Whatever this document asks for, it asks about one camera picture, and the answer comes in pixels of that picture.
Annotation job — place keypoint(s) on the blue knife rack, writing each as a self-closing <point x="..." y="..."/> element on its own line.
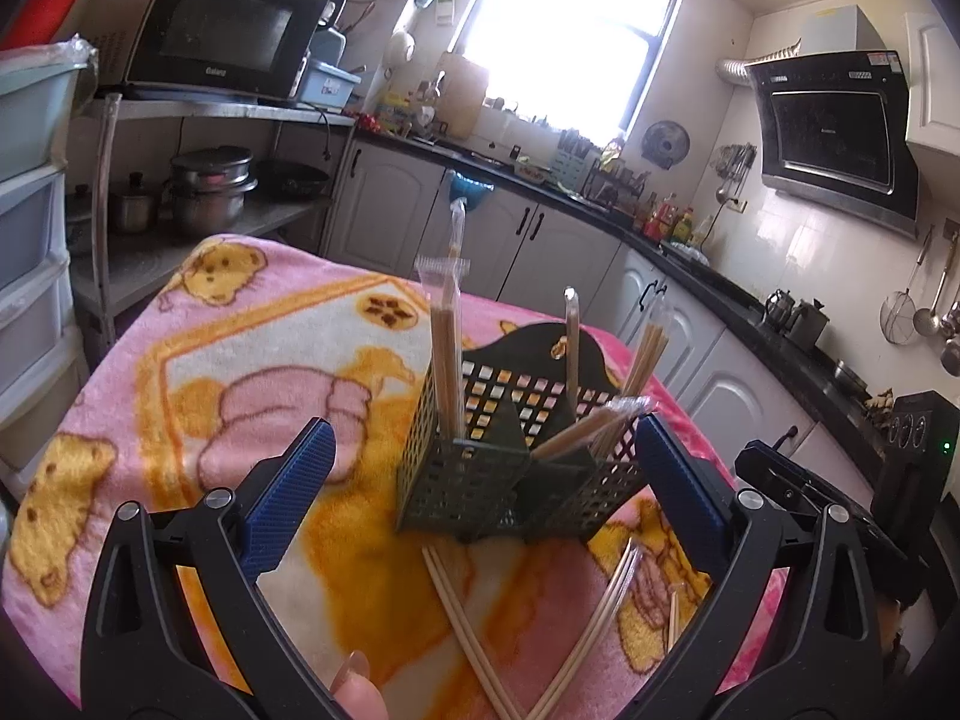
<point x="574" y="161"/>

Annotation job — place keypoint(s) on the black wok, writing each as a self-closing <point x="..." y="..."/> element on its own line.
<point x="296" y="180"/>

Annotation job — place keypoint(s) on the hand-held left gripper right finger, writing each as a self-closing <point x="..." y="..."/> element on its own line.
<point x="679" y="480"/>

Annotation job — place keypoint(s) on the dark steel kettle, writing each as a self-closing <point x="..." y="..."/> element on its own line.
<point x="808" y="324"/>

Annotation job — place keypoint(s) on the white kitchen cabinets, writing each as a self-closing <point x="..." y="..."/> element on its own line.
<point x="525" y="240"/>

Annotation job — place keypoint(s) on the round wall fan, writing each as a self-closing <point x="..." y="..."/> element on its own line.
<point x="666" y="144"/>

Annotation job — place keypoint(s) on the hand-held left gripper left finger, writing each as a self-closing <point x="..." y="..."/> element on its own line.
<point x="300" y="480"/>

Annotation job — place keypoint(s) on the pink bear printed blanket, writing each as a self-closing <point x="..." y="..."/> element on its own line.
<point x="225" y="330"/>

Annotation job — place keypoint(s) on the kitchen window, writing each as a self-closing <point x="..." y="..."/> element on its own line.
<point x="562" y="30"/>

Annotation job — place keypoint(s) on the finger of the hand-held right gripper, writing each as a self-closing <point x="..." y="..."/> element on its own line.
<point x="795" y="484"/>

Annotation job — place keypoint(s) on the black range hood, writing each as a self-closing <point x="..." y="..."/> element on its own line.
<point x="832" y="135"/>

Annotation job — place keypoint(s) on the plastic drawer unit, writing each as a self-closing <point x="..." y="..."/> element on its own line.
<point x="34" y="240"/>

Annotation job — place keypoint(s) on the black plastic utensil basket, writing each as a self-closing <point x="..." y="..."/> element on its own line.
<point x="465" y="487"/>

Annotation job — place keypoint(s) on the blue hanging bag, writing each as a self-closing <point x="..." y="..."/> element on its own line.
<point x="469" y="191"/>

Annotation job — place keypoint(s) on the hanging steel ladle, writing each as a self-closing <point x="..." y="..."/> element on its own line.
<point x="928" y="315"/>

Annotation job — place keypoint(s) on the group of sauce bottles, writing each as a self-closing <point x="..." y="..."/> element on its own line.
<point x="671" y="221"/>

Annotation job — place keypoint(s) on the black microwave oven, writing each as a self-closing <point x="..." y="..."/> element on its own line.
<point x="225" y="22"/>

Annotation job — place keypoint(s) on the hanging kitchen utensils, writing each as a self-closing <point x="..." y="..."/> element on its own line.
<point x="733" y="169"/>

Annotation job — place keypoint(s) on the white wall cupboard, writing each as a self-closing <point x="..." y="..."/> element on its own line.
<point x="934" y="82"/>

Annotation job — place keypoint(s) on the stacked steel pots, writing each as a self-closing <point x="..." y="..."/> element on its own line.
<point x="210" y="191"/>

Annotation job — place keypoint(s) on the silver exhaust duct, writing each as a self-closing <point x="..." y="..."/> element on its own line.
<point x="754" y="64"/>

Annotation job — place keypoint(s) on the wooden cutting board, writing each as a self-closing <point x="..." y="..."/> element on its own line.
<point x="461" y="97"/>

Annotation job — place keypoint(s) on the blue plastic box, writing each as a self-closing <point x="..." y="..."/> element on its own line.
<point x="326" y="86"/>

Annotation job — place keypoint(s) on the person's left hand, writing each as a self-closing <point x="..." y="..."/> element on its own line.
<point x="360" y="694"/>

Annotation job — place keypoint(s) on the small steel pot with lid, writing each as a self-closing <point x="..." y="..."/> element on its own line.
<point x="133" y="206"/>

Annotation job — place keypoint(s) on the metal shelf rack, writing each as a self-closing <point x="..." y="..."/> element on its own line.
<point x="225" y="112"/>

